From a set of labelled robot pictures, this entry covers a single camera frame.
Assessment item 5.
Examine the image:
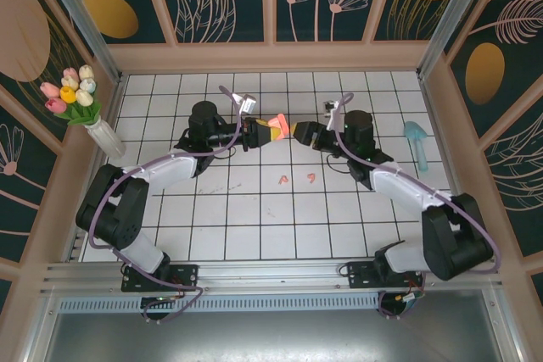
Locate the orange earbud charging case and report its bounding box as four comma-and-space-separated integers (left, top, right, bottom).
273, 113, 292, 142

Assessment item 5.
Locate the light blue toy shovel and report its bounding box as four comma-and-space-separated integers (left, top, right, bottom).
402, 120, 430, 172

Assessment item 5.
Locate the white ribbed vase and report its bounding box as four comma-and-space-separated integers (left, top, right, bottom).
87, 120, 127, 160

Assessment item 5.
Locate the artificial tulip bouquet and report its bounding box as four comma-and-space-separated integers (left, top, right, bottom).
40, 64, 103, 127

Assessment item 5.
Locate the grey metal sheet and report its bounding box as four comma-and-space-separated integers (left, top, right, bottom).
25, 289, 523, 362

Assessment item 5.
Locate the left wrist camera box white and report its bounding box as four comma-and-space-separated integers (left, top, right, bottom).
232, 92, 258, 116

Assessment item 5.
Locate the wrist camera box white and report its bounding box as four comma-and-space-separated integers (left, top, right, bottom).
232, 92, 258, 116
322, 98, 343, 120

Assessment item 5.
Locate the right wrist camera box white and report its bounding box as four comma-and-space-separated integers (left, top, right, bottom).
322, 98, 343, 120

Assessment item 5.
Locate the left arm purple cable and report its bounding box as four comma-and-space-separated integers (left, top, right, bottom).
89, 85, 208, 323

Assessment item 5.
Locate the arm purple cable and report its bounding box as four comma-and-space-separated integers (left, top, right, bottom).
328, 92, 505, 320
89, 85, 208, 323

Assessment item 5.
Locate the aluminium mounting rail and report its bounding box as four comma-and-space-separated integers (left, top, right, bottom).
40, 256, 504, 298

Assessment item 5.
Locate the aluminium frame post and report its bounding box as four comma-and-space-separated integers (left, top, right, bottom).
417, 0, 497, 80
36, 0, 125, 87

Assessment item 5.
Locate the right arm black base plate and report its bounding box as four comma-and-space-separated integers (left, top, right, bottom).
346, 259, 425, 292

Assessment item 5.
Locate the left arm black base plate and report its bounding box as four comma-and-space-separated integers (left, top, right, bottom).
120, 263, 200, 293

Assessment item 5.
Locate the grey slotted cable duct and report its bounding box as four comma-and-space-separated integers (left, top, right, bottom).
57, 293, 381, 315

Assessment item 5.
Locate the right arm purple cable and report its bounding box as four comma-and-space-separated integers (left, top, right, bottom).
328, 92, 505, 320

